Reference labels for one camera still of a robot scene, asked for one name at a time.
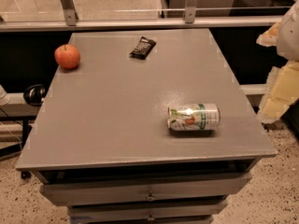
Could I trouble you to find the white yellow robot arm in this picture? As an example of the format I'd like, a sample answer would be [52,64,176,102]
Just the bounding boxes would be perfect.
[256,1,299,124]

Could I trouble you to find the white green soda can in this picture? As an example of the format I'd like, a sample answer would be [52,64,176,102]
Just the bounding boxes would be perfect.
[167,104,221,132]

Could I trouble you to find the black snack bar wrapper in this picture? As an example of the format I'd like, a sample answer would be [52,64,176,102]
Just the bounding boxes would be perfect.
[129,36,156,60]

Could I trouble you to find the grey drawer cabinet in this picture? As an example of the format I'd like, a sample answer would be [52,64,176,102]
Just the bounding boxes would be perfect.
[17,29,276,224]

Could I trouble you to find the red orange apple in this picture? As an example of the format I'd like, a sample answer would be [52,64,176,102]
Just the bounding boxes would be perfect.
[54,44,80,69]

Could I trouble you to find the lower grey drawer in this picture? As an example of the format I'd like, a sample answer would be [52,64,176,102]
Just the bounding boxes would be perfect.
[68,199,227,224]

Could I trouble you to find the grey drawer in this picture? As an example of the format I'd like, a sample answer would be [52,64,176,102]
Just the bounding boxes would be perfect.
[40,172,251,206]
[68,199,227,224]

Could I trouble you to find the black round headphones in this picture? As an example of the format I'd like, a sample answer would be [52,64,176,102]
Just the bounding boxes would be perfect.
[23,84,46,106]

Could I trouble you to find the upper grey drawer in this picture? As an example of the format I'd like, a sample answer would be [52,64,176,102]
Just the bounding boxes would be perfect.
[40,172,251,206]

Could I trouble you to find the metal window rail frame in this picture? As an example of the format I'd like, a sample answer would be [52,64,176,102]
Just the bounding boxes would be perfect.
[0,0,297,32]

